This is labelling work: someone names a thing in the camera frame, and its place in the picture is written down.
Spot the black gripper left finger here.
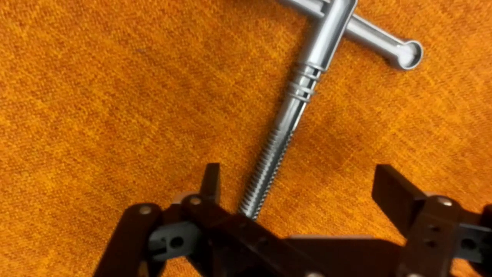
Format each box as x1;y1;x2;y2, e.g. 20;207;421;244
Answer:
92;161;289;277

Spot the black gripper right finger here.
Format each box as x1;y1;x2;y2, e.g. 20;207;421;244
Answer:
370;162;492;277

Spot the orange fabric sofa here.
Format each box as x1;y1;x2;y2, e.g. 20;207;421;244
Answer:
0;0;492;277

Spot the silver T-handle screw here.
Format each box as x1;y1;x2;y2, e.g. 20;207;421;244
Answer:
235;0;425;219

